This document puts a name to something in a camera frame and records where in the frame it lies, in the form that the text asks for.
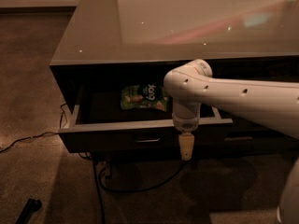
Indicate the black tool on floor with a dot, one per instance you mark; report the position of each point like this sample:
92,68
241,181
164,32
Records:
30,207

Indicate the dark drawer cabinet glossy top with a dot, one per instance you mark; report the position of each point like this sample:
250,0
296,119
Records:
112,44

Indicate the green snack bag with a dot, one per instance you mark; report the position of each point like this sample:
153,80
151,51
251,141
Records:
144,96

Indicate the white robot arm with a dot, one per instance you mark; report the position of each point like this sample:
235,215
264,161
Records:
271,104

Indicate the dark drawer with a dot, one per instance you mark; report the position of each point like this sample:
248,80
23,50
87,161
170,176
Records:
251,131
258,146
98,124

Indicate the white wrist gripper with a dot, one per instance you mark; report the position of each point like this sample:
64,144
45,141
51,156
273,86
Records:
185,124

